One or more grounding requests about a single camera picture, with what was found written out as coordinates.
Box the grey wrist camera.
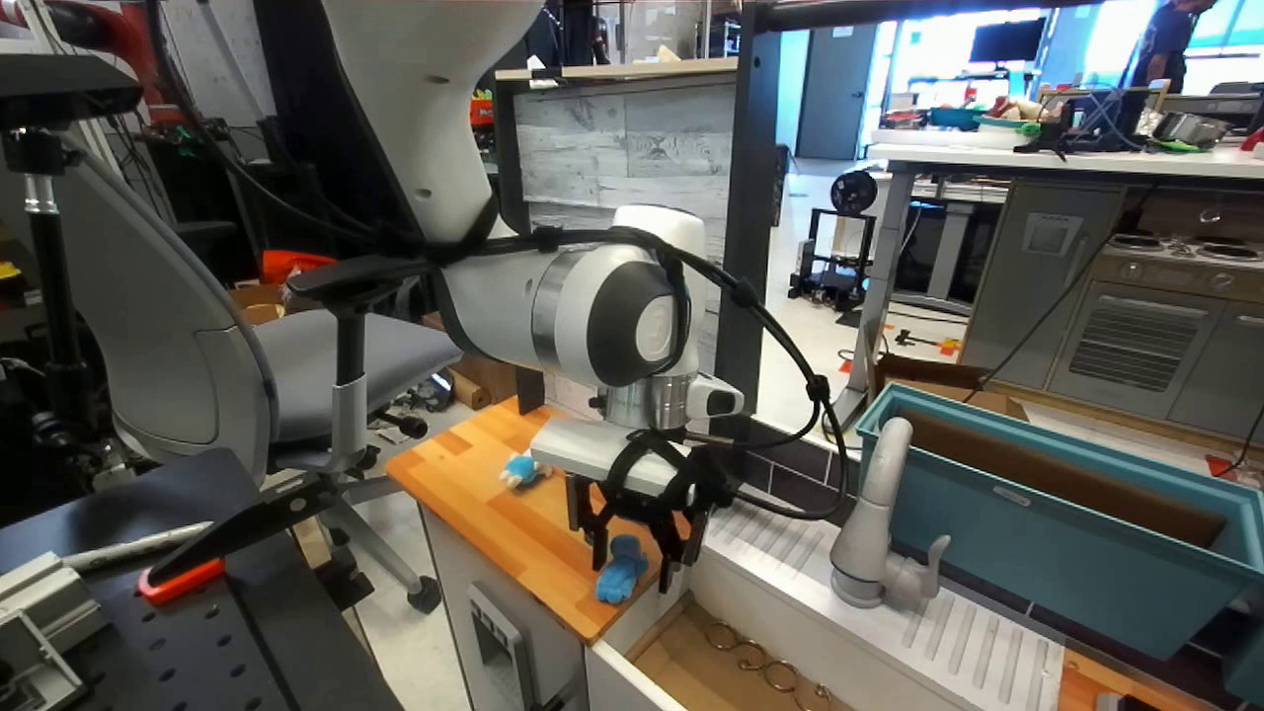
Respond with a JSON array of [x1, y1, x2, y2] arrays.
[[644, 372, 750, 441]]

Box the silver aluminium bracket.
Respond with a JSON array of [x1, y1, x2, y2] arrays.
[[0, 549, 111, 711]]

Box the brown cardboard box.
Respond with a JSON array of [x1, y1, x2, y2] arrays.
[[448, 353, 521, 409]]

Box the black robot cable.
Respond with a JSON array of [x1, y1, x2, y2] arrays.
[[415, 226, 852, 466]]

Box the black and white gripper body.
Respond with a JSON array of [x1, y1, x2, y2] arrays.
[[528, 413, 736, 509]]

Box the black camera stand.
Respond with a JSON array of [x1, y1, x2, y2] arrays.
[[0, 48, 145, 487]]

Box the black vertical frame post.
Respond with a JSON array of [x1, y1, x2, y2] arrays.
[[700, 0, 787, 517]]

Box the white and blue plush toy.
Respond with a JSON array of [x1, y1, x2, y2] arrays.
[[499, 449, 548, 495]]

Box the grey office chair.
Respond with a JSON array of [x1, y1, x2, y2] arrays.
[[51, 150, 467, 615]]

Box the person in dark clothes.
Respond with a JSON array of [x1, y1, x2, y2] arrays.
[[1134, 0, 1224, 93]]

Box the black 3D printer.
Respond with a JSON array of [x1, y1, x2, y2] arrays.
[[787, 164, 885, 314]]

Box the white background desk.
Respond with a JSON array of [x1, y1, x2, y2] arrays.
[[822, 123, 1264, 441]]

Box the whitewashed wood backsplash panel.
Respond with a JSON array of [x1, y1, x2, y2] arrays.
[[508, 76, 741, 480]]

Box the blue cloth piece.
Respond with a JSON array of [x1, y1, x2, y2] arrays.
[[591, 530, 650, 609]]

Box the black perforated board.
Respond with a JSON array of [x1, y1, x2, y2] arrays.
[[0, 447, 408, 711]]

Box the white toy sink drainboard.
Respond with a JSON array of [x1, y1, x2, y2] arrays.
[[585, 480, 1069, 711]]

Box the grey toy faucet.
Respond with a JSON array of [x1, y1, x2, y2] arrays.
[[826, 413, 957, 615]]

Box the wooden top toy kitchen cabinet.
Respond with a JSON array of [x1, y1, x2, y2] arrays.
[[382, 396, 712, 711]]

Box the black clamp with orange handle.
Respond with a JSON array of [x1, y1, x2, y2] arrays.
[[136, 472, 332, 609]]

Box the grey cabinet with vents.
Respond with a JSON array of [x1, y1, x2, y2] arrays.
[[960, 172, 1264, 447]]

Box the teal plastic bin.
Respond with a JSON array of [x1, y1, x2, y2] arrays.
[[852, 378, 1264, 663]]

